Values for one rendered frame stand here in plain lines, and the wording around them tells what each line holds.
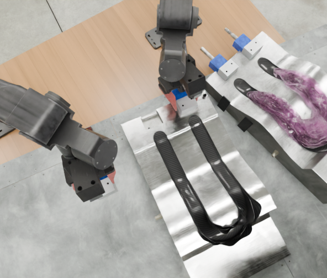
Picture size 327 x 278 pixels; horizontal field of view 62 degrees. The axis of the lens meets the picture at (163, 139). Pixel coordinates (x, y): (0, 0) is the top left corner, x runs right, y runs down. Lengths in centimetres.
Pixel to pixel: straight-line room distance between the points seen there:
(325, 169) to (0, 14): 217
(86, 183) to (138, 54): 57
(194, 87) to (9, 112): 36
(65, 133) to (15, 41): 173
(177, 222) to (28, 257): 43
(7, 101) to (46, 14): 177
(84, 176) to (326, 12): 215
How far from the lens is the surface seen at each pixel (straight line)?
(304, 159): 85
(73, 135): 48
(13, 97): 49
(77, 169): 54
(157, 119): 79
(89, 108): 90
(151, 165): 73
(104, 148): 47
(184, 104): 75
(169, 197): 71
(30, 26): 222
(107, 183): 67
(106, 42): 100
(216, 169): 75
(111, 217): 82
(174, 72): 58
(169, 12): 60
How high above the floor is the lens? 161
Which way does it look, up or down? 75 degrees down
